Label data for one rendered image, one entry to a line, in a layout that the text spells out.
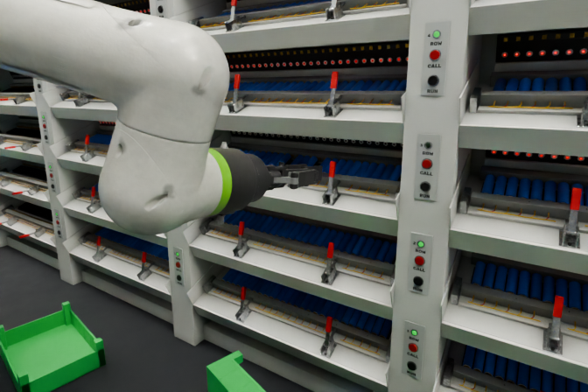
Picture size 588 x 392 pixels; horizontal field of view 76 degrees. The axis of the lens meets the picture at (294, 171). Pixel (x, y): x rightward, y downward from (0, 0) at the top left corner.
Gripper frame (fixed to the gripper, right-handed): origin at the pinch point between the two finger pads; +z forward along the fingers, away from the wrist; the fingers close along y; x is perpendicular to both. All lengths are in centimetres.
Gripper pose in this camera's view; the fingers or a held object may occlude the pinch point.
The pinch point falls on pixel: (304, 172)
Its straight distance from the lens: 72.9
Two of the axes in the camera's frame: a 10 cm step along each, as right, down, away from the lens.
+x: 0.6, -9.9, -0.9
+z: 5.3, -0.4, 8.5
